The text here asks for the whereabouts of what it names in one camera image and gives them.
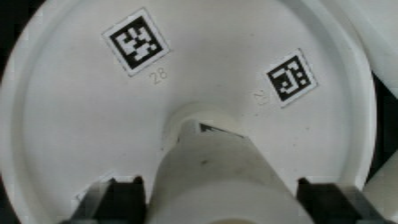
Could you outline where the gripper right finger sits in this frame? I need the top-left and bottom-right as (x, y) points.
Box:
(296, 178), (380, 224)

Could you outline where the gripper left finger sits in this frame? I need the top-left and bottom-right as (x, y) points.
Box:
(58, 176), (147, 224)

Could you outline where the white table leg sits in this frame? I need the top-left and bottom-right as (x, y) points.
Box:
(145, 120), (312, 224)

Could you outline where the white round table top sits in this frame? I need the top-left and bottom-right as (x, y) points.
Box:
(0, 0), (376, 224)

